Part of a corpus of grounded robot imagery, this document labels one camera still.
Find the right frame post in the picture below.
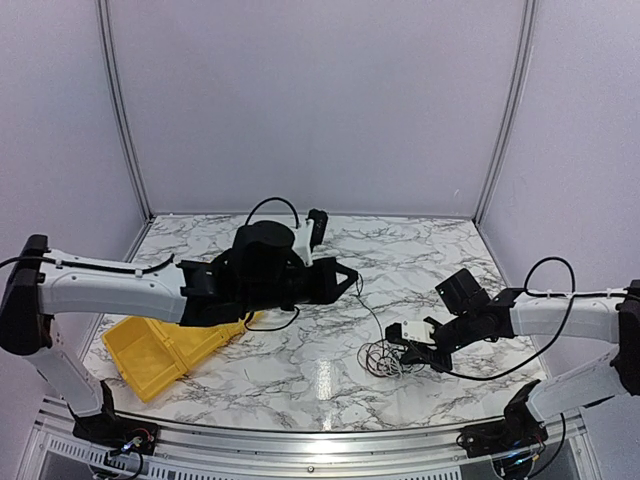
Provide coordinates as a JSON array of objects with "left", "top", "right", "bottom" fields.
[{"left": 472, "top": 0, "right": 539, "bottom": 228}]

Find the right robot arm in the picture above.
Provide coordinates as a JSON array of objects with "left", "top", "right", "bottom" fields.
[{"left": 385, "top": 269, "right": 639, "bottom": 448}]

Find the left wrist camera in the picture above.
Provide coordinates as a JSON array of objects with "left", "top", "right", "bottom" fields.
[{"left": 292, "top": 209, "right": 328, "bottom": 267}]

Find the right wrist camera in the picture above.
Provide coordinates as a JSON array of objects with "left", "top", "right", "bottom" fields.
[{"left": 385, "top": 321, "right": 436, "bottom": 346}]

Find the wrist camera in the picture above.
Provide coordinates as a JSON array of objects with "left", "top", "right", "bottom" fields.
[
  {"left": 385, "top": 321, "right": 436, "bottom": 346},
  {"left": 292, "top": 209, "right": 328, "bottom": 267}
]

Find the cable pile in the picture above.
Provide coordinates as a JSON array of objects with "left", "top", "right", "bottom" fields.
[{"left": 355, "top": 337, "right": 426, "bottom": 380}]

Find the frame post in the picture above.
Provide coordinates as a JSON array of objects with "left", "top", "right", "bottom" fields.
[
  {"left": 472, "top": 0, "right": 539, "bottom": 228},
  {"left": 95, "top": 0, "right": 154, "bottom": 222}
]

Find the yellow bin right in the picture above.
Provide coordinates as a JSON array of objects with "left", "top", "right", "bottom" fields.
[{"left": 215, "top": 311, "right": 264, "bottom": 345}]

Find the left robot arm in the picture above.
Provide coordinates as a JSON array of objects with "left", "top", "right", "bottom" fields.
[{"left": 1, "top": 209, "right": 359, "bottom": 445}]

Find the aluminium front rail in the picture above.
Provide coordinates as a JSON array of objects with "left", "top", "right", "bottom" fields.
[{"left": 29, "top": 394, "right": 586, "bottom": 480}]

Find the yellow bin left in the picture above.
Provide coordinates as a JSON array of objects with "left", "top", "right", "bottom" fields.
[{"left": 102, "top": 316, "right": 187, "bottom": 403}]

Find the left frame post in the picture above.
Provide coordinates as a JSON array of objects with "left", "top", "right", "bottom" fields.
[{"left": 95, "top": 0, "right": 154, "bottom": 222}]

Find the yellow bin middle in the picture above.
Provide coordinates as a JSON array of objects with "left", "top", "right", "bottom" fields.
[{"left": 147, "top": 319, "right": 231, "bottom": 370}]

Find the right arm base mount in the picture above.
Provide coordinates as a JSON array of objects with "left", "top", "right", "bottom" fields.
[{"left": 456, "top": 380, "right": 548, "bottom": 458}]

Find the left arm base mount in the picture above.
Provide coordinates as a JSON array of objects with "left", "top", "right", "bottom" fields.
[{"left": 69, "top": 381, "right": 159, "bottom": 455}]

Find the yellow bin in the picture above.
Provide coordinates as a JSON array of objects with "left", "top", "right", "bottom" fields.
[
  {"left": 147, "top": 319, "right": 231, "bottom": 370},
  {"left": 215, "top": 311, "right": 264, "bottom": 345},
  {"left": 102, "top": 316, "right": 187, "bottom": 403}
]

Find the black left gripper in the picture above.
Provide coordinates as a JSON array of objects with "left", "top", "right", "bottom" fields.
[{"left": 243, "top": 257, "right": 359, "bottom": 315}]

